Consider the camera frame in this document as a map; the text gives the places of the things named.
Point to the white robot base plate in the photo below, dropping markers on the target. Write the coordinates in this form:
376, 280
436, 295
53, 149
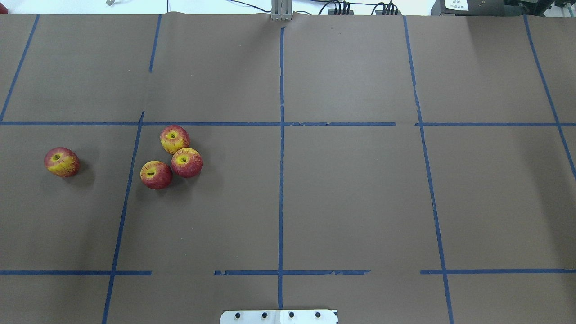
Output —
294, 316

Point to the upper red yellow apple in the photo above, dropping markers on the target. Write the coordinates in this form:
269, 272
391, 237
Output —
174, 138

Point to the right red yellow apple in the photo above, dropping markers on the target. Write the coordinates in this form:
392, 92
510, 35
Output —
187, 162

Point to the aluminium frame post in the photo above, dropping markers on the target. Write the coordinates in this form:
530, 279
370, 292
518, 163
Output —
281, 10

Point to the lone red yellow apple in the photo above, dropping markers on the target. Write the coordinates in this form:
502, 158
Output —
62, 162

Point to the lower left red apple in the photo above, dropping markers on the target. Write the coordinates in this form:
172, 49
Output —
156, 175

